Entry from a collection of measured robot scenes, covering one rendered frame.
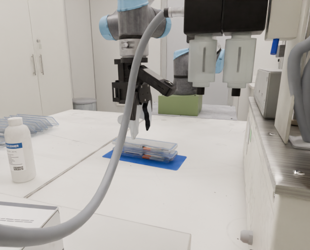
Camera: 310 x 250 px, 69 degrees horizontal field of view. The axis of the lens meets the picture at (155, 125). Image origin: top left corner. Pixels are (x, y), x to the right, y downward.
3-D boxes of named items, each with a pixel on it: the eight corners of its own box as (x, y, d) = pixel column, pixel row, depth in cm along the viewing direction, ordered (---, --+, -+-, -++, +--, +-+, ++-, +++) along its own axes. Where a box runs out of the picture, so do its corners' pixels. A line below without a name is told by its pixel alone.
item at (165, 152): (178, 151, 64) (178, 143, 64) (171, 157, 59) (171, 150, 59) (121, 142, 71) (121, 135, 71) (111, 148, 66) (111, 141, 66)
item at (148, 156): (178, 157, 65) (178, 151, 64) (171, 165, 60) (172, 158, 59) (121, 149, 72) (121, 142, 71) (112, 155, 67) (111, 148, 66)
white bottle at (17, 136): (27, 171, 57) (18, 114, 53) (41, 175, 55) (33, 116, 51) (7, 180, 52) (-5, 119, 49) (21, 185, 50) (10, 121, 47)
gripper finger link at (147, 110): (137, 123, 72) (131, 97, 67) (154, 125, 70) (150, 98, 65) (133, 129, 70) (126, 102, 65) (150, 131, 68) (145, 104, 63)
